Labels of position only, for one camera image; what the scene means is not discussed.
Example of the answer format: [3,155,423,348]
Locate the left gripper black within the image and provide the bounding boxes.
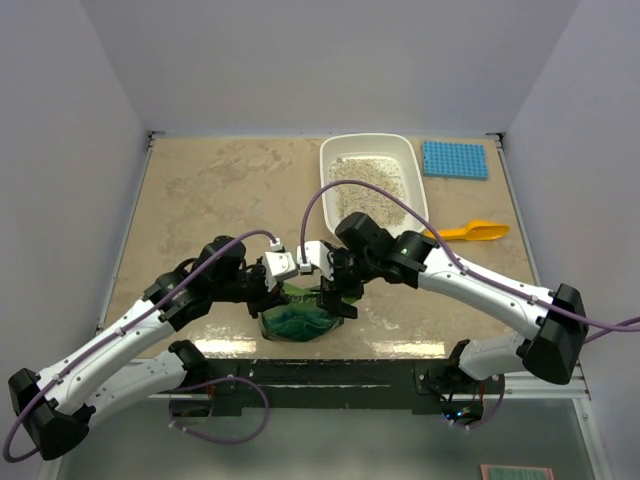
[213,261,291,318]

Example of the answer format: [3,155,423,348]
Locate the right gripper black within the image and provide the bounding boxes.
[316,245,378,320]

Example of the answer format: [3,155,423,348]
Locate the green litter bag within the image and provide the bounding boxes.
[259,283,344,343]

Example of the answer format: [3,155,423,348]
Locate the orange plastic scoop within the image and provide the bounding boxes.
[438,220,510,242]

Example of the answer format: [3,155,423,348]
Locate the white litter box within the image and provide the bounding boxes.
[319,133,429,236]

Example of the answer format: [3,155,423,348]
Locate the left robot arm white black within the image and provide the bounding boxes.
[3,236,297,463]

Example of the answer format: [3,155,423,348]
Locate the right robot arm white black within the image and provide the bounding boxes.
[298,212,588,393]

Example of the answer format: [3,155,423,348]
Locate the cat litter granules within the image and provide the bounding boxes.
[329,157,406,230]

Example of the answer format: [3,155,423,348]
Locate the blue studded plate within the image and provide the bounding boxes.
[422,141,489,181]

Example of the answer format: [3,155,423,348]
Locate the pink green card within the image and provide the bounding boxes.
[480,465,554,480]

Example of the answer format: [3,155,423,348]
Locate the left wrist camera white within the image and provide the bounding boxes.
[262,237,299,292]

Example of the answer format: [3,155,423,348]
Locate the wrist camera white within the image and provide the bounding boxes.
[262,237,299,292]
[296,241,333,281]

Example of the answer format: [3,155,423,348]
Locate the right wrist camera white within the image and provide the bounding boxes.
[296,241,333,281]

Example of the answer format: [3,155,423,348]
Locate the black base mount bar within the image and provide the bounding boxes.
[169,359,504,417]

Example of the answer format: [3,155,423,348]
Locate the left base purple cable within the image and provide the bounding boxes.
[168,375,273,444]

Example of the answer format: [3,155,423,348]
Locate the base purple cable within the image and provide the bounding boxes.
[168,375,273,444]
[448,374,510,431]

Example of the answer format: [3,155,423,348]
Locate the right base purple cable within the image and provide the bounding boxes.
[448,374,510,431]

